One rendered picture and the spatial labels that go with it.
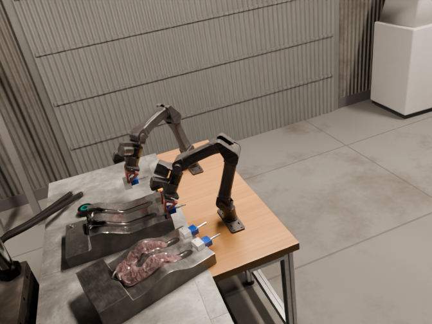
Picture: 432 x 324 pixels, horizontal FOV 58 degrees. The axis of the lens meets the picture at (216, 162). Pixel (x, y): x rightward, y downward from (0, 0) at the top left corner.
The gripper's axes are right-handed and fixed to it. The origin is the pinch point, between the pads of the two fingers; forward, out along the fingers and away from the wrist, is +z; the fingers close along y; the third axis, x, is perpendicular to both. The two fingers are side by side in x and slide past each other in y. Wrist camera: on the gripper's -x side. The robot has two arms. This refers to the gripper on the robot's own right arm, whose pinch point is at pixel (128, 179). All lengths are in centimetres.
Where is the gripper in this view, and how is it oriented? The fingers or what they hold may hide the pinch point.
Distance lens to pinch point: 209.7
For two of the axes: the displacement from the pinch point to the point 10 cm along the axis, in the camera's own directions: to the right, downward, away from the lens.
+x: 8.9, 1.6, 4.3
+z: -3.2, 8.9, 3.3
